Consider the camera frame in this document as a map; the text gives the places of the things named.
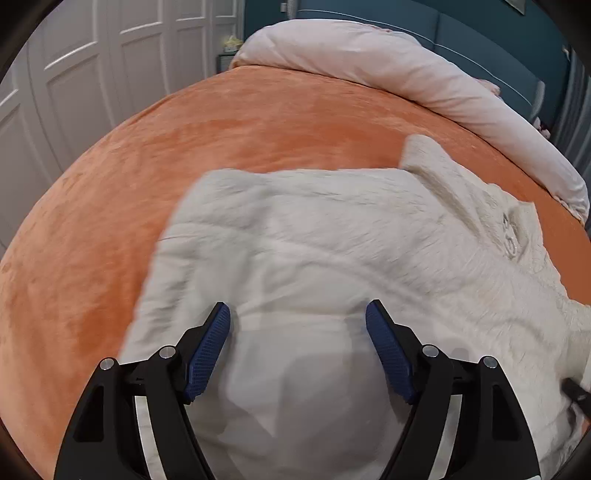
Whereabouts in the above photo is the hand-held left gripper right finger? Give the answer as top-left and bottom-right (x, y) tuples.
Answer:
(366, 300), (541, 480)

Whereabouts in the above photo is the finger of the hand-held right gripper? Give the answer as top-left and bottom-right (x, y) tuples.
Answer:
(562, 378), (591, 411)

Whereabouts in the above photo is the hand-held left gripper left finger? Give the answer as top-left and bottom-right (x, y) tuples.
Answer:
(54, 302), (230, 480)

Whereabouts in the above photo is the white fleece jacket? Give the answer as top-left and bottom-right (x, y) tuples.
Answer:
(122, 135), (591, 480)

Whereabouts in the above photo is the orange bed blanket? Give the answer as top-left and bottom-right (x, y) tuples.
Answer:
(0, 65), (591, 444)

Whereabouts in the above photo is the grey curtain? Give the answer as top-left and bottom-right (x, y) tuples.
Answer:
(554, 51), (591, 162)

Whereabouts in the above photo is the pale pink duvet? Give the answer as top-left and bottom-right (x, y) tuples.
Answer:
(231, 19), (591, 220)

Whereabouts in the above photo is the white panelled wardrobe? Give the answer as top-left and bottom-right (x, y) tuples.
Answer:
(0, 0), (250, 222)

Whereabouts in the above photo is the teal padded headboard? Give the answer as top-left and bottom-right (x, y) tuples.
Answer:
(242, 0), (571, 130)

